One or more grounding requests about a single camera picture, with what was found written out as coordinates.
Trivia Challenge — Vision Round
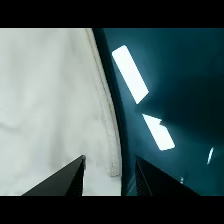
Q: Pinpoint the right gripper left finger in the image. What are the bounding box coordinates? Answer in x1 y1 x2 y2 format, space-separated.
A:
21 154 87 197

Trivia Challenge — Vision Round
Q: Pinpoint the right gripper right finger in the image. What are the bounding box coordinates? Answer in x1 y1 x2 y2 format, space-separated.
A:
134 155 201 197

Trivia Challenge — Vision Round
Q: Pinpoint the white garment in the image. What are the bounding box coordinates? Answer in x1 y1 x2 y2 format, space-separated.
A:
0 27 123 197

